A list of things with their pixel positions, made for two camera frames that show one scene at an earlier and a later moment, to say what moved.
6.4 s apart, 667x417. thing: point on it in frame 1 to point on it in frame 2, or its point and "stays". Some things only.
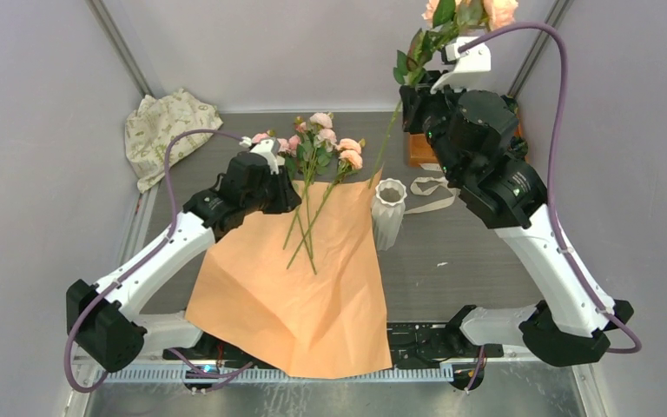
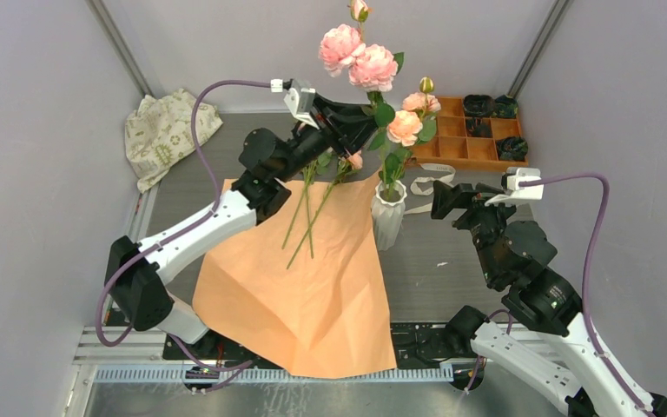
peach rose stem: [349, 155] stays
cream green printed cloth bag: [155, 122] stays
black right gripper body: [430, 113] to [483, 221]
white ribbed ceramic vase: [388, 212] stays
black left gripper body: [272, 197] to [331, 131]
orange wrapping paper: [299, 288] stays
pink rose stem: [262, 137] to [370, 68]
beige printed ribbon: [442, 182] stays
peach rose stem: [452, 19] to [413, 124]
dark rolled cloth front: [518, 146] stays
